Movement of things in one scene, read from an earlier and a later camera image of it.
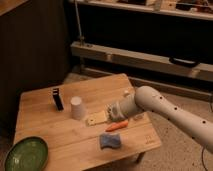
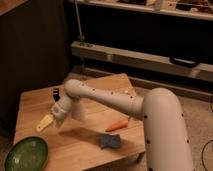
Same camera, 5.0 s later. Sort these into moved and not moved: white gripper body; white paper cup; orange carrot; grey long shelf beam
Moved: white gripper body
Not moved: white paper cup; orange carrot; grey long shelf beam
